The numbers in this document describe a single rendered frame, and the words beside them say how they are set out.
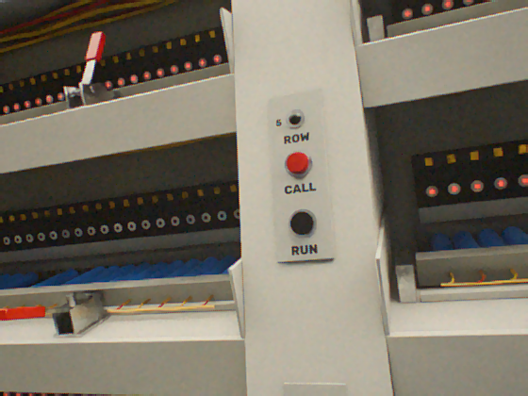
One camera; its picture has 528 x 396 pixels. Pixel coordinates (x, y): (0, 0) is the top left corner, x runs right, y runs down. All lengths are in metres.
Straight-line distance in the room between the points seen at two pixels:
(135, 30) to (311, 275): 0.52
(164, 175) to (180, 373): 0.32
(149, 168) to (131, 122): 0.22
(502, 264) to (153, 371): 0.27
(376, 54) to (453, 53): 0.05
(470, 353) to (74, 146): 0.35
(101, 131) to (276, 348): 0.24
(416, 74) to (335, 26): 0.07
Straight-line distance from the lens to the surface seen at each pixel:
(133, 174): 0.63
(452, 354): 0.30
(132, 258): 0.55
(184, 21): 0.68
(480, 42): 0.34
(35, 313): 0.38
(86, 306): 0.41
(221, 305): 0.37
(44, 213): 0.65
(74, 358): 0.40
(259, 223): 0.31
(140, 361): 0.36
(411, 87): 0.33
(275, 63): 0.35
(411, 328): 0.30
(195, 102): 0.37
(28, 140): 0.47
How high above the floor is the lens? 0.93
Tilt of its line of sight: 13 degrees up
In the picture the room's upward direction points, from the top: 3 degrees counter-clockwise
